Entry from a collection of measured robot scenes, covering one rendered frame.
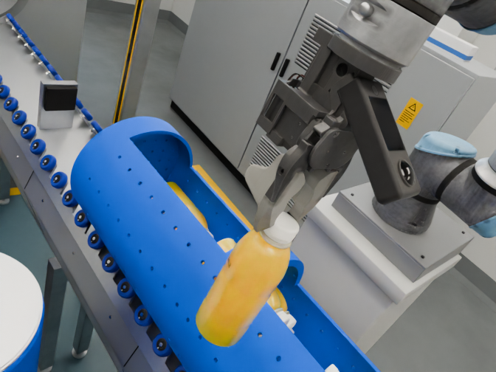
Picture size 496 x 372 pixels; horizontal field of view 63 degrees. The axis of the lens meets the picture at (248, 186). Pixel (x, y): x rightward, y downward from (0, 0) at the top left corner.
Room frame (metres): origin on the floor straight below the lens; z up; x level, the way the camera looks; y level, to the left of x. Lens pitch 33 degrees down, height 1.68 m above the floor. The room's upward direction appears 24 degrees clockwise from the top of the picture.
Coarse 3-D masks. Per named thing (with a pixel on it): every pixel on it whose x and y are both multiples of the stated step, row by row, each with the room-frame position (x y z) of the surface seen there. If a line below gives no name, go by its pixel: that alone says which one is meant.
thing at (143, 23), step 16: (144, 0) 1.35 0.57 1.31; (160, 0) 1.39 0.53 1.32; (144, 16) 1.35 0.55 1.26; (144, 32) 1.36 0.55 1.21; (128, 48) 1.37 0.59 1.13; (144, 48) 1.37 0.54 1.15; (128, 64) 1.36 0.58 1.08; (144, 64) 1.39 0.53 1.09; (128, 80) 1.35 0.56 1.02; (128, 96) 1.36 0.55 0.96; (128, 112) 1.37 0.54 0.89
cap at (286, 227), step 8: (280, 216) 0.37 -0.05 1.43; (288, 216) 0.38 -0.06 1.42; (280, 224) 0.36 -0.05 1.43; (288, 224) 0.36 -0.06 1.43; (296, 224) 0.37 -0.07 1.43; (272, 232) 0.35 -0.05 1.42; (280, 232) 0.35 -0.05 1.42; (288, 232) 0.35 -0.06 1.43; (296, 232) 0.36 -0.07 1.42; (280, 240) 0.35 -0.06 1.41; (288, 240) 0.35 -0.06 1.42
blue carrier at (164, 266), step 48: (96, 144) 0.68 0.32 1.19; (144, 144) 0.80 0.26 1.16; (96, 192) 0.61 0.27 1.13; (144, 192) 0.59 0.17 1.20; (192, 192) 0.83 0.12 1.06; (144, 240) 0.52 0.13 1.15; (192, 240) 0.52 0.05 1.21; (144, 288) 0.48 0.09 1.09; (192, 288) 0.45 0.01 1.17; (288, 288) 0.63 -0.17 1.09; (192, 336) 0.40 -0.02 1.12; (288, 336) 0.40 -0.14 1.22; (336, 336) 0.56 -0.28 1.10
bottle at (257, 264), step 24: (240, 240) 0.36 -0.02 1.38; (264, 240) 0.35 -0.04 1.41; (240, 264) 0.34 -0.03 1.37; (264, 264) 0.34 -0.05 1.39; (288, 264) 0.36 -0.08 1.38; (216, 288) 0.34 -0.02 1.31; (240, 288) 0.33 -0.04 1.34; (264, 288) 0.33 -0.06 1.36; (216, 312) 0.33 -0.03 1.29; (240, 312) 0.32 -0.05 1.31; (216, 336) 0.32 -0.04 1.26; (240, 336) 0.33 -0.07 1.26
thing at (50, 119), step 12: (48, 84) 1.00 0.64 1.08; (60, 84) 1.02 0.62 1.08; (72, 84) 1.05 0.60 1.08; (48, 96) 0.98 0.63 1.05; (60, 96) 1.01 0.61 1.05; (72, 96) 1.04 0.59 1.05; (48, 108) 0.99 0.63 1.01; (60, 108) 1.01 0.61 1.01; (72, 108) 1.04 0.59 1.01; (48, 120) 1.00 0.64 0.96; (60, 120) 1.03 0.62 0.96; (72, 120) 1.06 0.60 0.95
